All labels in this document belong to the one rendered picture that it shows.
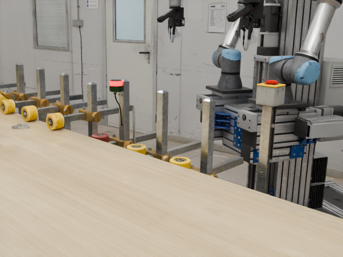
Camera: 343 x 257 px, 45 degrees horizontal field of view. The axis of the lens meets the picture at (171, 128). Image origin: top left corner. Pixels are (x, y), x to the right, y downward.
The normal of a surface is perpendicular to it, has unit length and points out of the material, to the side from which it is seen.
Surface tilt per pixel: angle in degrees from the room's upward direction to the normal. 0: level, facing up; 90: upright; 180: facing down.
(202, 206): 0
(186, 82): 90
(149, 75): 90
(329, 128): 90
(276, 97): 90
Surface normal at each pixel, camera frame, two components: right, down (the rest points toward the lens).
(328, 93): 0.37, 0.23
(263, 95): -0.69, 0.16
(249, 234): 0.02, -0.97
